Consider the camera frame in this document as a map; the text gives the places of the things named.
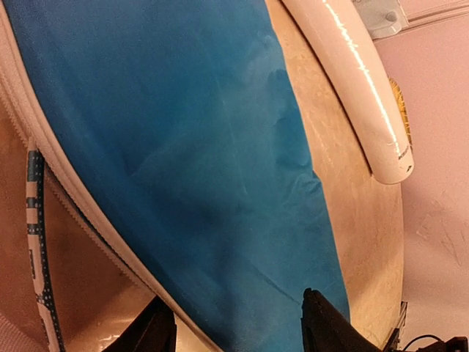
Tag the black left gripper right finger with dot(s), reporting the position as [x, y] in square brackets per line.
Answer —
[324, 328]

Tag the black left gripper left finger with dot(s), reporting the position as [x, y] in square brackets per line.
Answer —
[154, 330]

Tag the blue racket cover bag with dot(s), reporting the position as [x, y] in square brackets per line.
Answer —
[174, 127]

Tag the white shuttlecock tube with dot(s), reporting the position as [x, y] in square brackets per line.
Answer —
[339, 38]

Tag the blue badminton racket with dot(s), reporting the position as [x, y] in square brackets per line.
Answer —
[36, 237]

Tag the light blue ceramic mug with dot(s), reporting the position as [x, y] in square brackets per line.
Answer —
[382, 18]

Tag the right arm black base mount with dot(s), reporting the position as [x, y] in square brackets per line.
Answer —
[424, 342]

